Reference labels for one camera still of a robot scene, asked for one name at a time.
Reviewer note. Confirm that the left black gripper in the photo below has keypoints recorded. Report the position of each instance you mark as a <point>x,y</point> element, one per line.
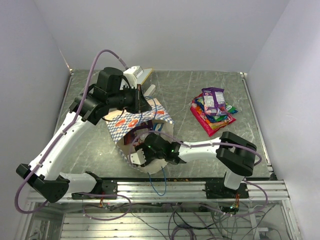
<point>140,104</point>

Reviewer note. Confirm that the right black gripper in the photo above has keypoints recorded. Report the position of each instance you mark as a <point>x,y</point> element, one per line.
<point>144,147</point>

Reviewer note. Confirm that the blue checkered paper bag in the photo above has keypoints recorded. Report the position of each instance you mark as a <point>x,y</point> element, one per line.
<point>128,131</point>

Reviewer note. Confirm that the blue snack bag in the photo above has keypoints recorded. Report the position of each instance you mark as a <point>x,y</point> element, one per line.
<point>200,103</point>

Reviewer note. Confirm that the pink snack bag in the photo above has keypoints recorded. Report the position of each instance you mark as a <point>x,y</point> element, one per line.
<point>207,129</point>

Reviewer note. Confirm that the purple snack pack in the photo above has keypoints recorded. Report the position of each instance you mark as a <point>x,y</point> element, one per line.
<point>143,128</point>
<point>214,102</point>

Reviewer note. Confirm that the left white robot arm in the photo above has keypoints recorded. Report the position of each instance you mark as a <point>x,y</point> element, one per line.
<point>114,89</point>

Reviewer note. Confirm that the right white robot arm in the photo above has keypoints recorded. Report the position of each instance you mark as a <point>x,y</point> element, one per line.
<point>235,152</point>

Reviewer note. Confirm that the white marker eraser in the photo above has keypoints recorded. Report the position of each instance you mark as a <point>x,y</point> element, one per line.
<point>150,90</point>

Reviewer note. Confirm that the blue white snack pack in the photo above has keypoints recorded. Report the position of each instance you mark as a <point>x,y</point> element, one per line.
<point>158,127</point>

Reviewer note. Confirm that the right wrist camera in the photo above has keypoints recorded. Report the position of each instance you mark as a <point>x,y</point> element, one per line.
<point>137,158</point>

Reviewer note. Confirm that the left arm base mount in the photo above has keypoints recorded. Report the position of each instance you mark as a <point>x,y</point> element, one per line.
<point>105,189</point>

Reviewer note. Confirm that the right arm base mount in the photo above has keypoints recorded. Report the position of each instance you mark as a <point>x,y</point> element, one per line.
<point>217,190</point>

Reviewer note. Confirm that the aluminium frame rail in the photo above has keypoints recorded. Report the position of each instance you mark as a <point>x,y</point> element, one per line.
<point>195,191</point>

